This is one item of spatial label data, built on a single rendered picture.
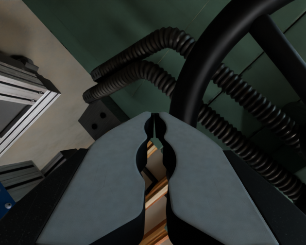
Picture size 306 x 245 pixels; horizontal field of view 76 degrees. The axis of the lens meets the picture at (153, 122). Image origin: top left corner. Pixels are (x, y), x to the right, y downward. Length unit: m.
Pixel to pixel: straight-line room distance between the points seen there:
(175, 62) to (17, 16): 0.70
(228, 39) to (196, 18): 0.21
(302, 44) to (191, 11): 0.17
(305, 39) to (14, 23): 0.89
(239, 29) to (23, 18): 0.87
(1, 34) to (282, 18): 0.88
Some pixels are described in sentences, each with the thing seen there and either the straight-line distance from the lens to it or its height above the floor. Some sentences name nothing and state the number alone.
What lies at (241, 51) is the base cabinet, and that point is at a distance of 0.36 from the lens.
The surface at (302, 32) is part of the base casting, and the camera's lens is 0.37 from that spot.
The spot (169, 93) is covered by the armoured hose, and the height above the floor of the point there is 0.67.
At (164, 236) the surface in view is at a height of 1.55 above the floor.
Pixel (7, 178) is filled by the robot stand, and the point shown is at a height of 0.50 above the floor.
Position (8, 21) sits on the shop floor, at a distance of 0.95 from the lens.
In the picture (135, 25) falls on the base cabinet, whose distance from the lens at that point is 0.42.
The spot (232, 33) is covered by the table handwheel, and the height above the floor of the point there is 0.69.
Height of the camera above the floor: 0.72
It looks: 8 degrees down
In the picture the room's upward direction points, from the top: 137 degrees clockwise
